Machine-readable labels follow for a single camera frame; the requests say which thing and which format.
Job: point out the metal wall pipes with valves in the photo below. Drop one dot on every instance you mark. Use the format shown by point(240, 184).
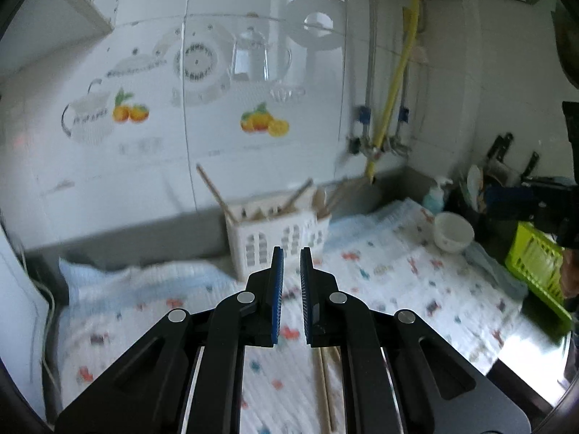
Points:
point(375, 113)

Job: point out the white ceramic spoon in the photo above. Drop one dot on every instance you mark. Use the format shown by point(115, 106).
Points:
point(474, 181)

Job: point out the white ceramic bowl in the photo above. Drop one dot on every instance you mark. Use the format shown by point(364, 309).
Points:
point(453, 231)

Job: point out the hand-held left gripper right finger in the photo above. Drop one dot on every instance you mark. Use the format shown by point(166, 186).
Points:
point(306, 298)

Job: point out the dark utensil holder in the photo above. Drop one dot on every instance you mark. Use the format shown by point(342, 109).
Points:
point(488, 221)

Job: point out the white printed quilted mat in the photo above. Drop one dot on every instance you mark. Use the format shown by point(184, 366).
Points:
point(407, 289)

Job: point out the green plastic basket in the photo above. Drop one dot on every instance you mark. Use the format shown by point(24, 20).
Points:
point(538, 271)

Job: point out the white wall cabinet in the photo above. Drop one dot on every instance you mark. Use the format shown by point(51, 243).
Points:
point(59, 0)

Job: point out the wooden chopstick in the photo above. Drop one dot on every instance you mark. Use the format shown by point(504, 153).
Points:
point(215, 194)
point(324, 389)
point(297, 195)

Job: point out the blue soap pump bottle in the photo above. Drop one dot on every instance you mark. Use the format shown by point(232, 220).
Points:
point(435, 197)

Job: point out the light blue cloth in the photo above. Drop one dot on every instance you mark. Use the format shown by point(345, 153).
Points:
point(497, 272)

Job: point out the white plastic utensil basket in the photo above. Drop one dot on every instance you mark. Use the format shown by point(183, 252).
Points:
point(267, 239)

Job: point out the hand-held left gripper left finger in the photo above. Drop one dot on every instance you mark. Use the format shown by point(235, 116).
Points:
point(277, 298)

